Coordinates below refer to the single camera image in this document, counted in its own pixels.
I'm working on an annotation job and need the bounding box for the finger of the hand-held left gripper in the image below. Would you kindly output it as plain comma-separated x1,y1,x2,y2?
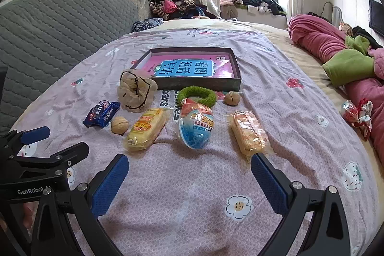
0,126,50,159
6,142,90,177

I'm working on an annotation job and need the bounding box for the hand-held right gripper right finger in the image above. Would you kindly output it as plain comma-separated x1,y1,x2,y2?
250,153,351,256

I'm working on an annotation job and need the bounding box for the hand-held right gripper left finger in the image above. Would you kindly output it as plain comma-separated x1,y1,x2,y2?
31,153,130,256

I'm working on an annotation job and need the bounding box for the blue cookie packet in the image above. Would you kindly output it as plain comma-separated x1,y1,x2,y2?
83,101,121,128

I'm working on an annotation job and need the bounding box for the clear orange cracker packet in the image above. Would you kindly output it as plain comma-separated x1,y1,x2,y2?
226,110,273,159

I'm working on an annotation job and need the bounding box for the yellow cake packet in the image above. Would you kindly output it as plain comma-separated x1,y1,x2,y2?
124,107,169,151

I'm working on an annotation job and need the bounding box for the beige sheer hair scrunchie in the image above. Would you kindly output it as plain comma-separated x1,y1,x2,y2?
117,69,158,113

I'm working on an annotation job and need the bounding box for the walnut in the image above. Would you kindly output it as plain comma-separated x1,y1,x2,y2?
111,116,129,135
224,92,240,106

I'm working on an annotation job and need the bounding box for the blue and orange egg toy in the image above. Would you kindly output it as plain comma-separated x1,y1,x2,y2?
178,98,215,150

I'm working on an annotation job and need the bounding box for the green fuzzy hair tie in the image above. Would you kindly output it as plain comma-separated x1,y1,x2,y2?
176,86,217,108

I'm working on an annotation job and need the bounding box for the shallow dark cardboard box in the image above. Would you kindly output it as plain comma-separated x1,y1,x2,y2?
131,47,242,92

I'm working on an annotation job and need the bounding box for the person's left hand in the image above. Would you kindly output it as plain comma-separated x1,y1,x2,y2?
22,202,38,229

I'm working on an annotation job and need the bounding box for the pink floral printed bedsheet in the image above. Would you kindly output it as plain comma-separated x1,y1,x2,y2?
9,25,375,256

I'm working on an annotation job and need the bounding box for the grey quilted headboard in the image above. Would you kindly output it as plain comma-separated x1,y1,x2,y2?
0,0,150,137

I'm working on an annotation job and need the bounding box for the red white wrapped candy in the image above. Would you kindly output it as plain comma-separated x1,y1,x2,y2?
341,100,359,126
356,98,373,141

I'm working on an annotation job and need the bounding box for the pink and blue book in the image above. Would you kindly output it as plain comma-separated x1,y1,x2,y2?
141,54,236,79

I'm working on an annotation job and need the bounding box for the green fleece blanket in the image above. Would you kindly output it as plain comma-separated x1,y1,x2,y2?
322,35,378,87

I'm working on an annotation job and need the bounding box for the blue knitted cloth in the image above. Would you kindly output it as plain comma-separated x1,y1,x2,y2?
131,18,164,33

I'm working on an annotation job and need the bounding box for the pink quilt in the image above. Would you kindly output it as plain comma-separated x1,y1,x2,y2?
288,14,384,155

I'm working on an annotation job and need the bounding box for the beige window seat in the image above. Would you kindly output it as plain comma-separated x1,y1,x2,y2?
220,4,288,30

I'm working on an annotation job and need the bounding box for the black clothing heap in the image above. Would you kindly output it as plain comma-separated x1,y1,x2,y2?
351,25,381,48

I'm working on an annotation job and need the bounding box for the white framed mirror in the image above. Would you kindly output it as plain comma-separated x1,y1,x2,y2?
322,1,342,29

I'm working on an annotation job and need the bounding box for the pile of mixed clothes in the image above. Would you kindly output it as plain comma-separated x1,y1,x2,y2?
148,0,221,21

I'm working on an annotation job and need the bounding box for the black flat television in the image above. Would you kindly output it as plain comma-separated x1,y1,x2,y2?
368,0,384,36

